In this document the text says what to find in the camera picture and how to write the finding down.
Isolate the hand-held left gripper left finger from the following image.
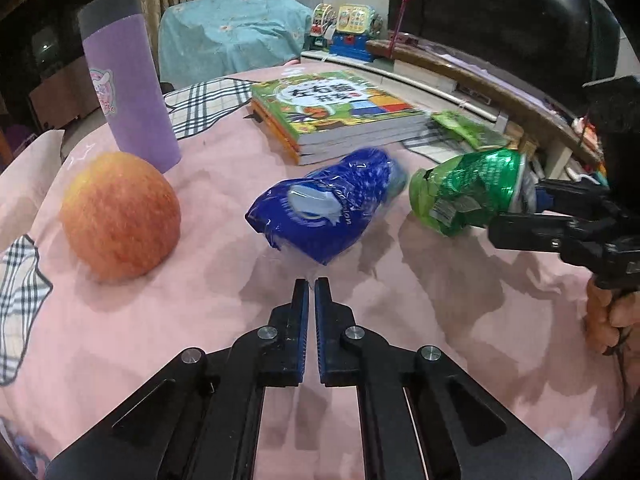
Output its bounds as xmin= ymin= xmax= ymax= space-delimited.
xmin=45 ymin=277 xmax=311 ymax=480

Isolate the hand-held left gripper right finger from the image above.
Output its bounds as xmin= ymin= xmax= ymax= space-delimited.
xmin=314 ymin=276 xmax=573 ymax=480

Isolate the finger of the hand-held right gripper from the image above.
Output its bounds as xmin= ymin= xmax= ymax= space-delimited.
xmin=534 ymin=178 xmax=611 ymax=217
xmin=487 ymin=211 xmax=608 ymax=266

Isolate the crushed green can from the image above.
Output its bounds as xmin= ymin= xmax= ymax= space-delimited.
xmin=408 ymin=147 xmax=538 ymax=237

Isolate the blue snack bag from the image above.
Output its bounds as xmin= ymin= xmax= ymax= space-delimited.
xmin=245 ymin=146 xmax=408 ymax=266

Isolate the person's right hand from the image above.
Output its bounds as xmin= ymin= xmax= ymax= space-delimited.
xmin=585 ymin=277 xmax=640 ymax=357

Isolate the green snack wrapper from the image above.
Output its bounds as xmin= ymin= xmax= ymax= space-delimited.
xmin=431 ymin=109 xmax=508 ymax=151

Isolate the marble television stand top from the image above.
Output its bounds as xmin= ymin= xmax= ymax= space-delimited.
xmin=367 ymin=35 xmax=601 ymax=166

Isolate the black television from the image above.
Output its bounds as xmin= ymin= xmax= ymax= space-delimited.
xmin=387 ymin=0 xmax=621 ymax=91

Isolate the red yellow apple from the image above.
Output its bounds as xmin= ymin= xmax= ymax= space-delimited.
xmin=60 ymin=152 xmax=182 ymax=282

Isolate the thin pink stick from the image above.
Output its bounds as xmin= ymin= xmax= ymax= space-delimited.
xmin=387 ymin=0 xmax=420 ymax=61

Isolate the blue toy register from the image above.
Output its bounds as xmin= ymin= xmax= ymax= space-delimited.
xmin=327 ymin=30 xmax=373 ymax=63

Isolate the purple tumbler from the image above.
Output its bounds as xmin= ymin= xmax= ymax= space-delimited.
xmin=77 ymin=0 xmax=182 ymax=173

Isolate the ferris wheel toy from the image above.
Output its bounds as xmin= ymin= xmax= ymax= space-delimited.
xmin=307 ymin=4 xmax=338 ymax=51

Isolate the teal cloth covered furniture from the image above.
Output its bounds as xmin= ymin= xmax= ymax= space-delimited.
xmin=159 ymin=0 xmax=313 ymax=91

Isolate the pink sofa cushion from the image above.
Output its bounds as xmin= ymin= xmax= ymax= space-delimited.
xmin=0 ymin=130 xmax=66 ymax=181

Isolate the low cabinet behind door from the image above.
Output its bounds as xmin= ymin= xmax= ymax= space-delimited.
xmin=27 ymin=55 xmax=101 ymax=131

